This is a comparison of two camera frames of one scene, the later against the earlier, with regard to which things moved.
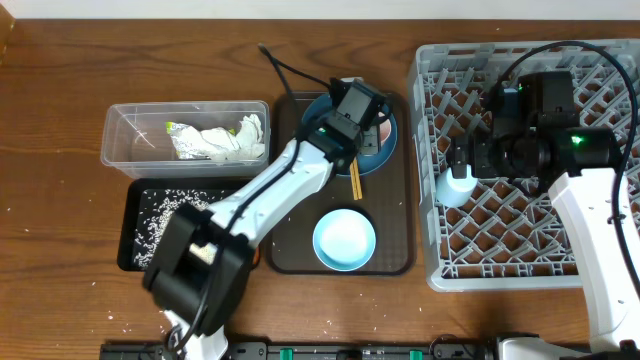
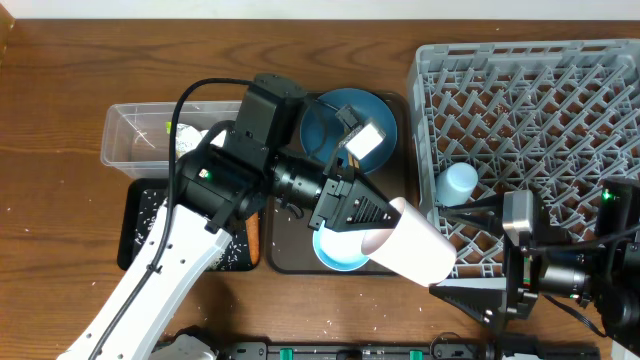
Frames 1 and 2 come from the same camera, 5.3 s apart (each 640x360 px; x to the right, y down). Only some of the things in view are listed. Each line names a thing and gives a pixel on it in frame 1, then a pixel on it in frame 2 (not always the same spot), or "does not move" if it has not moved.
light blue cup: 455,192 does not move
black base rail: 314,351 does not move
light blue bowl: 344,240 does not move
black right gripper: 480,145 -> 490,308
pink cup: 385,127 -> 411,245
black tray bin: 144,204 does not move
